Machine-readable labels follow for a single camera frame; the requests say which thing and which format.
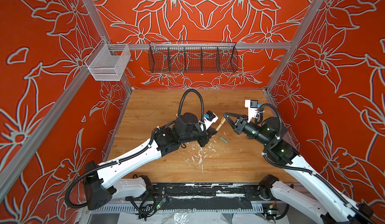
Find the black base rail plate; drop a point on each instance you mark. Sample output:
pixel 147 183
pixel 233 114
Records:
pixel 208 195

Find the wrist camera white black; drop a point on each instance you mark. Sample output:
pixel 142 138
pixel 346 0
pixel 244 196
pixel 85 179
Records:
pixel 253 109
pixel 210 118

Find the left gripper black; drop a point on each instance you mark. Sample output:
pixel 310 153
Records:
pixel 205 135

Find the white slotted cable duct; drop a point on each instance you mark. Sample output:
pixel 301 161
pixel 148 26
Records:
pixel 130 209

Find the aluminium frame bar back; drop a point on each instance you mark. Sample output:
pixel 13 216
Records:
pixel 239 46

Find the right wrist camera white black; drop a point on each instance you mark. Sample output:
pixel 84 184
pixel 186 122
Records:
pixel 253 109

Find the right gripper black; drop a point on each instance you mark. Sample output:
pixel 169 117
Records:
pixel 237 127

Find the black wire basket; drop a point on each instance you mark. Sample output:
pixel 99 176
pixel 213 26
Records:
pixel 192 59

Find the white mesh basket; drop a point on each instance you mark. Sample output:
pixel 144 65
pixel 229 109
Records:
pixel 107 62

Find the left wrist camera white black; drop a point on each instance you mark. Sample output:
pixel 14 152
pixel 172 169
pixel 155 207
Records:
pixel 210 118

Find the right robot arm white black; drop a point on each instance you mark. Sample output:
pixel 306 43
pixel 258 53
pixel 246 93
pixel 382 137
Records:
pixel 327 204

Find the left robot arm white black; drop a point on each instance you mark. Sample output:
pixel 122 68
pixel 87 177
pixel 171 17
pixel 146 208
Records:
pixel 102 181

